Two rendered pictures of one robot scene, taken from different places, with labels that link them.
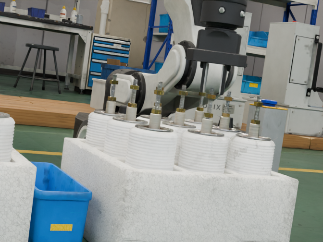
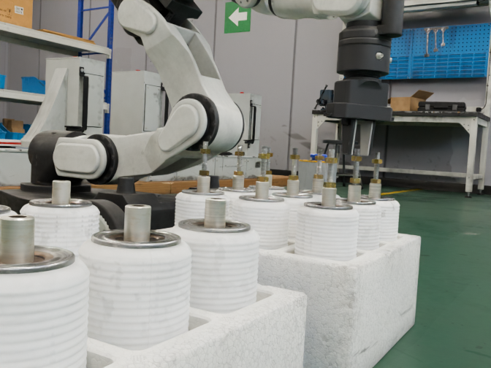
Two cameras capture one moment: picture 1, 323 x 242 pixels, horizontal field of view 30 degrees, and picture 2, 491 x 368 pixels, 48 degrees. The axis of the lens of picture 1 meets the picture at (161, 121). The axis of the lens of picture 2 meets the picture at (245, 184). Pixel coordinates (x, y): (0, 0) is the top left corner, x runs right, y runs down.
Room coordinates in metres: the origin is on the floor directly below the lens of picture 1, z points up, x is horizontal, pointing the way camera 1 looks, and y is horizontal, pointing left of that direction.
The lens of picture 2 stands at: (0.53, 0.58, 0.34)
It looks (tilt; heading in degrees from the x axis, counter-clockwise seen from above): 4 degrees down; 327
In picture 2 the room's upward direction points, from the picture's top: 3 degrees clockwise
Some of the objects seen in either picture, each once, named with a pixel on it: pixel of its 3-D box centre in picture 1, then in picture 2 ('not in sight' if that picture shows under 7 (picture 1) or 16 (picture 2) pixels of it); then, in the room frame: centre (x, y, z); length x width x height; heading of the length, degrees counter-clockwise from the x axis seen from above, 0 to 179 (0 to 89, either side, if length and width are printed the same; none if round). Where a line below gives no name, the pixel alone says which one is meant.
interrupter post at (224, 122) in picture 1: (224, 124); (318, 186); (1.38, -0.14, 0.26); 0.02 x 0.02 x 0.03
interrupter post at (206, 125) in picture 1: (206, 127); (354, 194); (1.22, -0.09, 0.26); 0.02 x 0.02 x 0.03
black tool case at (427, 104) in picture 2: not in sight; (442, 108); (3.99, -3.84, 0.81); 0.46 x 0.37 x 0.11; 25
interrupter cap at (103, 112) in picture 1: (109, 114); (203, 193); (1.38, 0.12, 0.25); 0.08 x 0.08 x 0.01
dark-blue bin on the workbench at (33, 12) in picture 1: (36, 13); not in sight; (6.76, 1.54, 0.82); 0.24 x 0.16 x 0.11; 24
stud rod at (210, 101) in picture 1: (209, 106); (356, 170); (1.22, -0.09, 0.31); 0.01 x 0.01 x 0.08
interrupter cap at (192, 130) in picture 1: (205, 133); (354, 201); (1.22, -0.09, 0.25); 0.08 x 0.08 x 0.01
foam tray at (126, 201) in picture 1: (168, 196); (287, 282); (1.33, -0.04, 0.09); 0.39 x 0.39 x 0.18; 27
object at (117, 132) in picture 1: (124, 163); (258, 253); (1.27, 0.07, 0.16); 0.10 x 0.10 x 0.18
